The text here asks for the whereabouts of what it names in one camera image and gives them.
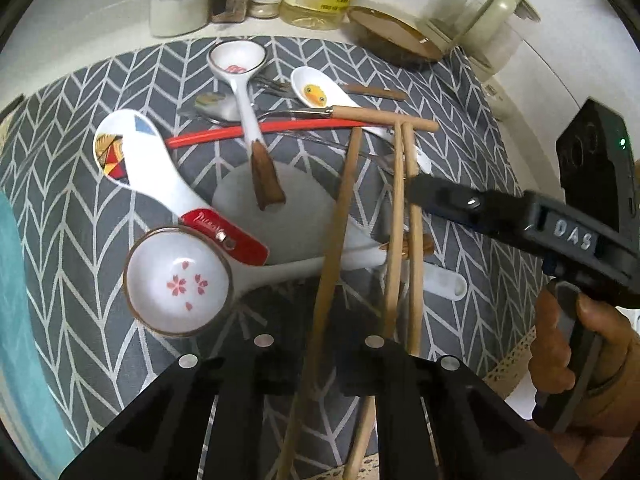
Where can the teal glass bowl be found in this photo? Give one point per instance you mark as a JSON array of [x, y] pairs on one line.
[[25, 360]]

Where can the cream glass kettle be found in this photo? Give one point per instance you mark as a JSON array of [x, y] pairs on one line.
[[480, 15]]

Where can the white spoon pink flowers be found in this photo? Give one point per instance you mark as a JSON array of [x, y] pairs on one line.
[[175, 285]]

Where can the metal spoon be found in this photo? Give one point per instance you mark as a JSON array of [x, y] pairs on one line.
[[207, 102]]

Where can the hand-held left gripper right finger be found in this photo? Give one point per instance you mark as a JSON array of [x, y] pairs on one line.
[[400, 410]]

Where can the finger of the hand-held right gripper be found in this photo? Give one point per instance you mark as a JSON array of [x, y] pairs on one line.
[[450, 197]]

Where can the person's right hand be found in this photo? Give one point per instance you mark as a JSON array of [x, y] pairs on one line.
[[615, 385]]

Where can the white rice paddle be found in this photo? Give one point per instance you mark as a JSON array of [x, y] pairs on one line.
[[300, 210]]

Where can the red chopstick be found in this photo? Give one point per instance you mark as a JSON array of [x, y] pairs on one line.
[[210, 137]]

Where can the white spoon yellow cartoon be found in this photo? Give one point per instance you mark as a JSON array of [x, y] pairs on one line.
[[310, 87]]

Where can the brown saucer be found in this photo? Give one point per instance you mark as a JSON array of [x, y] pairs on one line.
[[385, 27]]

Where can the wooden chopstick pair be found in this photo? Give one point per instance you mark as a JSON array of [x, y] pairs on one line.
[[361, 435]]

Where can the white spoon red print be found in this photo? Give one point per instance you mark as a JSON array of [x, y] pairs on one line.
[[245, 105]]

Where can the grey herringbone table mat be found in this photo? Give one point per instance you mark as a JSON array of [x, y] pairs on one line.
[[450, 110]]

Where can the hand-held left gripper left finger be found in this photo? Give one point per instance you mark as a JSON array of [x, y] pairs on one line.
[[240, 385]]

